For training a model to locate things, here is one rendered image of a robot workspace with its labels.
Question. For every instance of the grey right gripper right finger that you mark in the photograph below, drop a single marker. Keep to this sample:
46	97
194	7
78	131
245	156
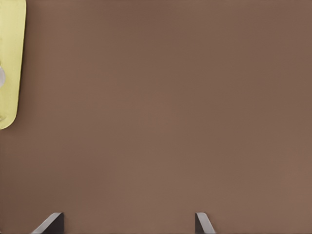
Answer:
202	225

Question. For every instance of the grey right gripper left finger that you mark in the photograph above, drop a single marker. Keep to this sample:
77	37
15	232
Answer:
52	225

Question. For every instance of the white IKEA cup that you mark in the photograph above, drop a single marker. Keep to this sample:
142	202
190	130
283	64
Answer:
1	75

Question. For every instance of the yellow-green tray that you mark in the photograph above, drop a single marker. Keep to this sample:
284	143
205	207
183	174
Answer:
12	48

